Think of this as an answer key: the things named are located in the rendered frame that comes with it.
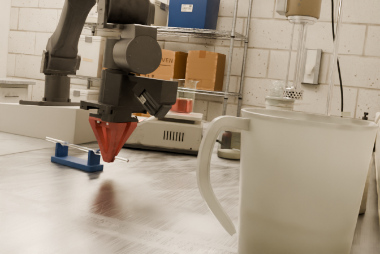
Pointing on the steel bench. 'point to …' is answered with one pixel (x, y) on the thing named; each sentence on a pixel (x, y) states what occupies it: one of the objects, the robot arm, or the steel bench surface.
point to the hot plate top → (185, 116)
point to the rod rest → (93, 162)
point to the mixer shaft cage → (292, 92)
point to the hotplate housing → (167, 135)
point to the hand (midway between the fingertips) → (108, 157)
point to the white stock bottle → (366, 190)
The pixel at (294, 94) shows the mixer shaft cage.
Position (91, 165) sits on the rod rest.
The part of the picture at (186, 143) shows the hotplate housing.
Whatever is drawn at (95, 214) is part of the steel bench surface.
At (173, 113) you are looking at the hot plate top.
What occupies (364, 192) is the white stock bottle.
